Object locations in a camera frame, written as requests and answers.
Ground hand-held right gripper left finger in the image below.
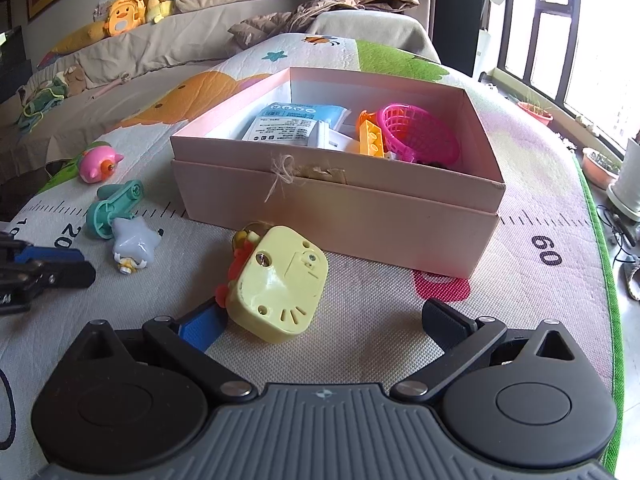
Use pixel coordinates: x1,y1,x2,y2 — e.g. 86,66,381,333
65,305,253,402

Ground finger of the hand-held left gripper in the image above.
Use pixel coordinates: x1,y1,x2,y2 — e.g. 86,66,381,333
0,260,96,302
0,232,84,264

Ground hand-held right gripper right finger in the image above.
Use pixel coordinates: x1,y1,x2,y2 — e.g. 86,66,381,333
391,299,581,404

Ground yellow music box toy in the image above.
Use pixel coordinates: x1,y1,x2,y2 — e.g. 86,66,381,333
216,224,330,345

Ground pink cardboard box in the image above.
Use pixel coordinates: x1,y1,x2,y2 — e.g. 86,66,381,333
170,66,507,280

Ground pink plastic toy basket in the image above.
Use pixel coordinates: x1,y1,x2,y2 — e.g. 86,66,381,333
376,104,461,165

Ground yellow toy block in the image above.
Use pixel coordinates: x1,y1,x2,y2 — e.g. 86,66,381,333
358,120,389,157

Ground orange pumpkin toy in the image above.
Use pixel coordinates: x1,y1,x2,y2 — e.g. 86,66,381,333
357,110,386,132

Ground blue white wipes packet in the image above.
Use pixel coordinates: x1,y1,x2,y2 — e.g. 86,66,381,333
241,102,362,154

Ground pale star toy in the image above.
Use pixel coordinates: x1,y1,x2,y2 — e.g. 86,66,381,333
111,217,165,275

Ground printed play mat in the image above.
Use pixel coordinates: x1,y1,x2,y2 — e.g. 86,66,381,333
0,32,627,480

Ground teal plastic toy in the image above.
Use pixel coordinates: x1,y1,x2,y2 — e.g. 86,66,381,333
86,180,146,240

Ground pink round toy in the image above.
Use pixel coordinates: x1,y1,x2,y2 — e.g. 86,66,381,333
80,144,126,184

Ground green yellow cloth toy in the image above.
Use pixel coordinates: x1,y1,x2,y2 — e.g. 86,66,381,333
17,80,68,134

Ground small brown plush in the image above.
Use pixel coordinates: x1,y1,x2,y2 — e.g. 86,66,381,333
62,66,89,96

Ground pink toy stick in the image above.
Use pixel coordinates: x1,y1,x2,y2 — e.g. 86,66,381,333
92,72,133,99

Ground grey slipper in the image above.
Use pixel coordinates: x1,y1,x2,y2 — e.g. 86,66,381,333
620,262,640,304

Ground black cabinet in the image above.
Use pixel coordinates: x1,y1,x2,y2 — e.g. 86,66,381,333
0,27,33,94

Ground pink flower pot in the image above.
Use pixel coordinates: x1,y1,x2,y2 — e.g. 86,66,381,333
582,147,621,190

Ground yellow plush pillow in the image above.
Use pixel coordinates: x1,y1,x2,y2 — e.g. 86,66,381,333
50,25,106,57

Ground red flower pot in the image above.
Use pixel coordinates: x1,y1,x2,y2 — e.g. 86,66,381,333
517,101,555,129

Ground white flower pot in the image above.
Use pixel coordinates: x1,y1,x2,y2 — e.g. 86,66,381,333
607,137,640,221

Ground beige covered sofa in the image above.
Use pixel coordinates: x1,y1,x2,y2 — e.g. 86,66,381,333
0,0,441,181

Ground small yellow duck plush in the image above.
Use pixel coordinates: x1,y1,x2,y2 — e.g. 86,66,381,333
135,0,174,25

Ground brown puffer jacket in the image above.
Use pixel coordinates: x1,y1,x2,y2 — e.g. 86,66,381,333
229,0,420,52

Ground black cables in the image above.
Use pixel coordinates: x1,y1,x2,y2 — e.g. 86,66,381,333
597,205,639,264

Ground dark window frame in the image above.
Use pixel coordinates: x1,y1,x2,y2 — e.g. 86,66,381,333
479,0,640,147

